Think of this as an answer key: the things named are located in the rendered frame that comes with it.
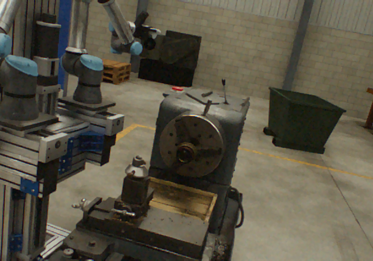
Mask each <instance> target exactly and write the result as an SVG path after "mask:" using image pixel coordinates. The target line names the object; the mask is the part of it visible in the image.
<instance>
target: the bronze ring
mask: <svg viewBox="0 0 373 261"><path fill-rule="evenodd" d="M183 151H186V152H187V153H188V154H189V155H186V154H185V153H184V152H183ZM196 155H197V150H196V147H195V146H194V145H193V144H191V143H182V144H180V145H179V146H178V148H177V152H176V159H177V160H178V161H179V162H180V163H182V164H187V163H189V162H191V161H193V160H194V159H195V157H196Z"/></svg>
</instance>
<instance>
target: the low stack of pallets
mask: <svg viewBox="0 0 373 261"><path fill-rule="evenodd" d="M102 61H103V65H102V66H103V70H102V75H101V81H105V80H113V83H114V84H115V85H118V84H120V83H123V82H124V81H127V80H129V79H130V78H129V77H130V74H131V66H132V64H129V63H125V62H124V63H122V62H119V61H114V60H111V59H104V58H102ZM125 66H127V68H126V67H125ZM125 72H126V73H125ZM123 77H125V78H124V79H123ZM117 79H118V80H117Z"/></svg>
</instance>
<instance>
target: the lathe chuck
mask: <svg viewBox="0 0 373 261"><path fill-rule="evenodd" d="M203 114H204V113H201V112H186V113H182V114H181V115H179V116H177V117H175V118H174V119H173V120H172V121H170V122H169V124H168V125H167V126H166V127H165V128H164V129H163V131H162V133H161V137H160V152H161V155H162V158H163V160H164V161H165V163H166V164H167V165H168V166H169V167H170V166H171V165H172V164H173V162H174V161H175V160H176V152H177V148H178V146H179V145H180V144H179V142H178V141H179V138H178V136H177V131H176V129H175V127H174V124H175V123H176V122H175V119H177V118H179V117H182V119H183V121H184V123H185V125H186V129H187V131H188V133H189V135H190V137H191V138H194V139H196V140H197V141H198V142H199V144H201V145H208V146H216V147H220V148H222V152H221V156H220V155H218V157H209V156H207V157H195V159H194V160H193V161H191V162H189V163H187V164H182V165H181V167H180V168H179V169H178V170H177V172H176V173H177V174H179V175H182V176H185V177H187V178H199V177H202V176H205V175H207V174H209V173H210V172H212V171H213V170H214V169H215V168H216V167H217V166H218V164H219V163H220V160H221V158H222V156H223V153H224V151H225V136H224V133H223V131H222V129H221V127H220V125H219V124H218V123H217V122H216V121H215V120H214V119H213V118H212V117H210V116H209V115H206V117H204V116H202V115H203Z"/></svg>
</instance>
